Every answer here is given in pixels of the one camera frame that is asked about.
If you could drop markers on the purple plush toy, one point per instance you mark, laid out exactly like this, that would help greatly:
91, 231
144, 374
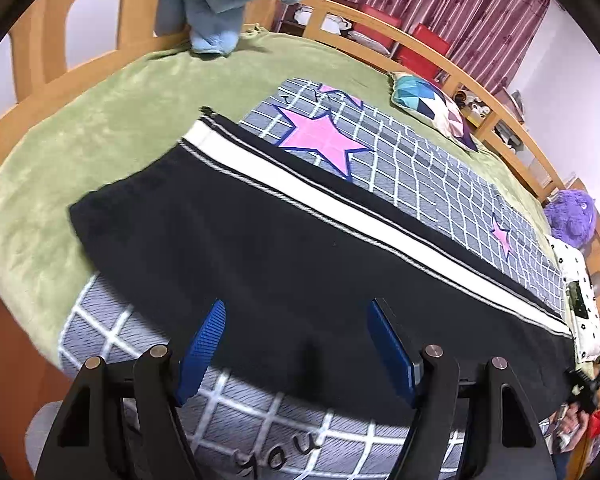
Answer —
572, 217

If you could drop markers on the black pants with white stripe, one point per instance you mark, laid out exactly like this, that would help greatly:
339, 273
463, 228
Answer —
297, 255

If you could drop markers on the grey checked star blanket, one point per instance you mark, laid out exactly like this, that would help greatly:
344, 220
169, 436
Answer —
238, 428

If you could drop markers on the right hand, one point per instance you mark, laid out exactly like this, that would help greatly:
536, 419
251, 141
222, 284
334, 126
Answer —
572, 423

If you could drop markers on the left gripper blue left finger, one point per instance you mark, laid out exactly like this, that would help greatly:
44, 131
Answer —
199, 353

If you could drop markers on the white black-dotted pillow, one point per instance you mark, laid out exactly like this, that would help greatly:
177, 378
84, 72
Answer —
582, 314

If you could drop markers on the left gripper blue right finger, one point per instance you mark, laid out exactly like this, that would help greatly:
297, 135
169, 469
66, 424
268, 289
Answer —
403, 370

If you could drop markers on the colourful geometric pillow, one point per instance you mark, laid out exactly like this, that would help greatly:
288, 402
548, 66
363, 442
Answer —
431, 106

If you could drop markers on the green fleece bedspread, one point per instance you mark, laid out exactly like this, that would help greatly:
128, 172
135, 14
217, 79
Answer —
133, 116

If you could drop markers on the wooden bed frame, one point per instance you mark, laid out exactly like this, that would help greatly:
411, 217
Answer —
60, 48

